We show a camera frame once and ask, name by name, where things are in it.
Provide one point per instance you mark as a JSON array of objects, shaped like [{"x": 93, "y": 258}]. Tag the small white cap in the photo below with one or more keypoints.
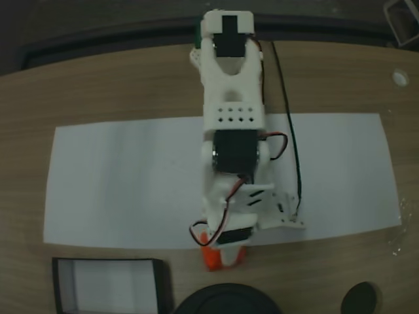
[{"x": 400, "y": 78}]

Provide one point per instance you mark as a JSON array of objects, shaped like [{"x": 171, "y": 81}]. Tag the orange square block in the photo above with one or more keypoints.
[{"x": 211, "y": 258}]

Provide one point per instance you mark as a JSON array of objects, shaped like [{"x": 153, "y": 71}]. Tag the grey metal frame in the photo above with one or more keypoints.
[{"x": 404, "y": 26}]

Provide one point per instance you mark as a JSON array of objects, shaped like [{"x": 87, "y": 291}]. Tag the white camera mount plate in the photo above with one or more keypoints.
[{"x": 283, "y": 212}]

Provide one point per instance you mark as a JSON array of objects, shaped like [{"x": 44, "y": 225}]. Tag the black round object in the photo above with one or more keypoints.
[{"x": 226, "y": 301}]

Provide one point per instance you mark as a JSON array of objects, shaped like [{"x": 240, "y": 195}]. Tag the dark brown box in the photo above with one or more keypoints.
[{"x": 108, "y": 288}]

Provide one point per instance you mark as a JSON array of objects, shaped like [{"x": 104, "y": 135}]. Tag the black oval object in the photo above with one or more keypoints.
[{"x": 360, "y": 299}]

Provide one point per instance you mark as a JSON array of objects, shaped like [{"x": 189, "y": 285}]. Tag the white paper sheet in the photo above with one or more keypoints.
[
  {"x": 131, "y": 183},
  {"x": 343, "y": 170}
]

